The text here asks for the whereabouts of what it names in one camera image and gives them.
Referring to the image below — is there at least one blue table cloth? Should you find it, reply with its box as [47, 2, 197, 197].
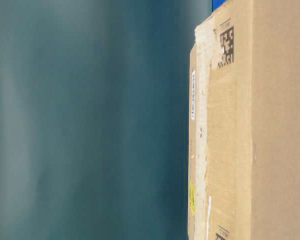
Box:
[212, 0, 230, 13]

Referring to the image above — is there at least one brown cardboard box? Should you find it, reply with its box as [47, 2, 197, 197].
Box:
[187, 0, 300, 240]

